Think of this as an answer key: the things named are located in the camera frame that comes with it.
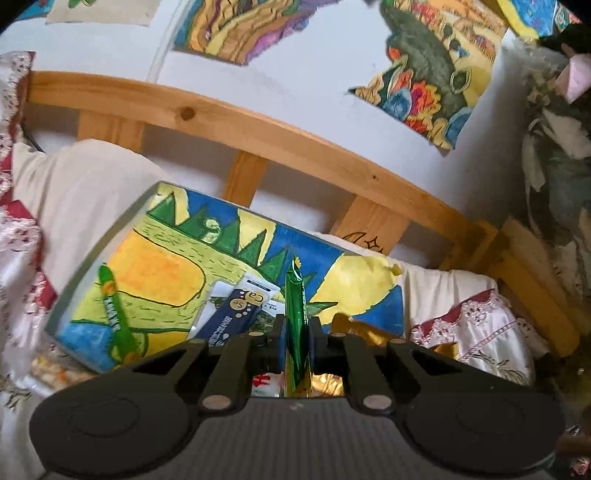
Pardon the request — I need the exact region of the wooden sofa backrest frame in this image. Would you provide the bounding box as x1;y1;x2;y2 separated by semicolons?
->
29;71;581;357

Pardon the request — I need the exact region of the cream cushion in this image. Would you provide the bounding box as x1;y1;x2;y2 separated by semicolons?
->
12;140;497;326

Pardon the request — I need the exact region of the blond child wall drawing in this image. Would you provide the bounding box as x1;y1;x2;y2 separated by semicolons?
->
47;0;160;26

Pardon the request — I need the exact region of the green sausage stick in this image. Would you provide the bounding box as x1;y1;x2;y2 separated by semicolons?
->
283;255;311;398

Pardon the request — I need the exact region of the blue calcium milk powder sachet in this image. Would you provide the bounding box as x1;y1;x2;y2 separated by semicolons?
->
193;287;270;348

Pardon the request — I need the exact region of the silver tray with dinosaur drawing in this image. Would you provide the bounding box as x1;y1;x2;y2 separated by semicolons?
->
45;182;405;373

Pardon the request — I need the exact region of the floral satin sofa cover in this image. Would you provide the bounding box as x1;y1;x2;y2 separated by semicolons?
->
1;52;544;479

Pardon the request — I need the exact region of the gold foil snack bag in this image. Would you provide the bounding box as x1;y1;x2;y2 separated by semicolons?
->
308;317;467;415

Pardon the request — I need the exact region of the yellow green sushi seaweed packet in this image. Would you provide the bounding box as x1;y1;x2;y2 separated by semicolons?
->
98;263;140;365

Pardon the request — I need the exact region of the clear nut bar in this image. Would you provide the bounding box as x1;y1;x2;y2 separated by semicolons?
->
31;344;96;390

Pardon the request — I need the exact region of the white green seaweed snack packet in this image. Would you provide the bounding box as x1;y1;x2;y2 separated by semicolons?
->
187;273;286;373

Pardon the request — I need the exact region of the swirly seaweed wall drawing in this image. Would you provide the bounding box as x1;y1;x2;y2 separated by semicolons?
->
174;0;329;66

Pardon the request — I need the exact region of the camouflage fabric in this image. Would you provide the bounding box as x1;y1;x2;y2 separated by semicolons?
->
493;0;591;296

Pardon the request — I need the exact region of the white wall pipe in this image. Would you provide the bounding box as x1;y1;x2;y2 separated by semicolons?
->
146;0;191;83

